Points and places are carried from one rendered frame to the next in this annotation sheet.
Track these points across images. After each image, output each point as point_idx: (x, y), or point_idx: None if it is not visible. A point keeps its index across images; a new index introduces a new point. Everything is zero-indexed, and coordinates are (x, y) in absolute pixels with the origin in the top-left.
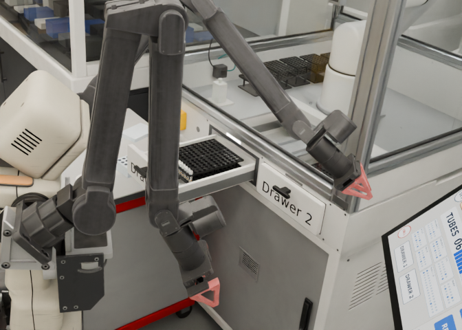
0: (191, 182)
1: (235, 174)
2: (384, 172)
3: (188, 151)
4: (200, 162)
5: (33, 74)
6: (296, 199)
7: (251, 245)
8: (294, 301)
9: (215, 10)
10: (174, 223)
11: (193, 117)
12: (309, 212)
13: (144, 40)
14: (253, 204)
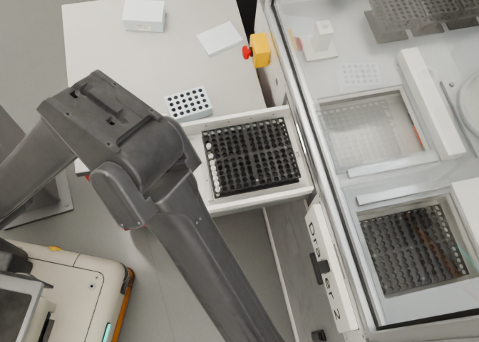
0: (212, 206)
1: (279, 198)
2: None
3: (237, 137)
4: (241, 167)
5: None
6: (332, 284)
7: (297, 232)
8: (314, 314)
9: (139, 224)
10: None
11: (274, 64)
12: (338, 311)
13: (35, 181)
14: (305, 210)
